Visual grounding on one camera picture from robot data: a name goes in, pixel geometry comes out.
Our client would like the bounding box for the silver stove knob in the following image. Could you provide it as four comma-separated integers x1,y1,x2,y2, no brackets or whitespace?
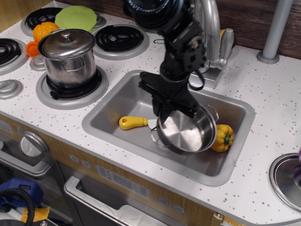
0,80,23,100

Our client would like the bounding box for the grey sink basin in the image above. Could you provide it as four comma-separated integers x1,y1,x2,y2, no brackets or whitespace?
82,70,255,186

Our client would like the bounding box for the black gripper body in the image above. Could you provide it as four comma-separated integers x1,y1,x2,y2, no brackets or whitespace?
139,53,199,118

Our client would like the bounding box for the back right stove burner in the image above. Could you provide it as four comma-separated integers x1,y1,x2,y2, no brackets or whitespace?
94,24,150,61

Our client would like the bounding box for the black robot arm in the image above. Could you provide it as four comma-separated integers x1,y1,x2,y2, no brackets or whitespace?
123,0,206,118

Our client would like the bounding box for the grey vertical pole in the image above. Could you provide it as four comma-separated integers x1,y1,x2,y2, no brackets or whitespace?
257,0,293,65

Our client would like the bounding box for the blue object lower left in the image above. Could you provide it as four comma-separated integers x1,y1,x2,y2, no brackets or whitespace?
0,178,44,208

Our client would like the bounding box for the silver toy faucet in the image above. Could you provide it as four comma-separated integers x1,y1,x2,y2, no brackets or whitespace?
193,0,234,89

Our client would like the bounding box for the metal wire utensil handle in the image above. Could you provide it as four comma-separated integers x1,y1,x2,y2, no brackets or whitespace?
153,39,165,44

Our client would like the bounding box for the black cable hose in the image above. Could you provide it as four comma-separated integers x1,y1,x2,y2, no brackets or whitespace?
0,188,36,226

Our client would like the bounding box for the front right stove burner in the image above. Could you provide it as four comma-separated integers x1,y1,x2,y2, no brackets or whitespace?
36,66,108,110

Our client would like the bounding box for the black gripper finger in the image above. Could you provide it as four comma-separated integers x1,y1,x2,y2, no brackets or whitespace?
161,105,178,126
152,94,165,116

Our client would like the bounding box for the steel pot with lid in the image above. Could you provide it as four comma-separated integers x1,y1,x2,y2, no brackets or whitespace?
38,29,96,87

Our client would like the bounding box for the orange plastic cup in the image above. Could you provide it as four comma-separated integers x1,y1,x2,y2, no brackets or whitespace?
26,41,40,57

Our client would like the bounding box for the front left stove burner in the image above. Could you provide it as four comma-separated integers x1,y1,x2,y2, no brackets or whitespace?
0,38,29,76

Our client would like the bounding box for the stove burner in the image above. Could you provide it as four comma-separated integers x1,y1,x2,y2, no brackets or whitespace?
36,66,108,110
21,7,106,37
94,24,150,61
0,38,29,76

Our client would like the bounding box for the back left stove burner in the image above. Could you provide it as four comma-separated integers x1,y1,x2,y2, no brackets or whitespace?
21,7,106,37

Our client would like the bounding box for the grey dishwasher door handle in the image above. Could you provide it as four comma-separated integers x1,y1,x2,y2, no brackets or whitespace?
64,176,165,226

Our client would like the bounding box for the yellow handled toy knife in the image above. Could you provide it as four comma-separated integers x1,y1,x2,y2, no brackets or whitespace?
119,116,158,130

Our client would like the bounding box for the yellow object lower left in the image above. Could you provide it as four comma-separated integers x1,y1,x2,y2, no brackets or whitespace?
20,206,50,223

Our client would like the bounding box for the green plastic plate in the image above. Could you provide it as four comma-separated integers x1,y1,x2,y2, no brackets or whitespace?
55,6,97,31

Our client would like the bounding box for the orange toy pumpkin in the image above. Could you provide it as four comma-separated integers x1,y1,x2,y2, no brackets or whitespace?
32,22,59,43

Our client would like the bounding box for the steel lid on counter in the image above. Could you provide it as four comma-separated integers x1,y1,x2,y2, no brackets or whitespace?
269,153,301,212

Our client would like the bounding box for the steel pan with handles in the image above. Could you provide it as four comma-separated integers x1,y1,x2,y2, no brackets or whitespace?
150,105,219,154

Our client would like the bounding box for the grey oven door handle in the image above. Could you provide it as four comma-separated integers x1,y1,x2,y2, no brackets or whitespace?
0,141,51,178

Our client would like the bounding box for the silver oven knob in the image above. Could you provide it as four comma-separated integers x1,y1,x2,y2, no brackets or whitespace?
19,131,49,157

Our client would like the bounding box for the yellow toy bell pepper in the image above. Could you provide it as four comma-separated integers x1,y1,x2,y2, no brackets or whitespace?
211,124,234,153

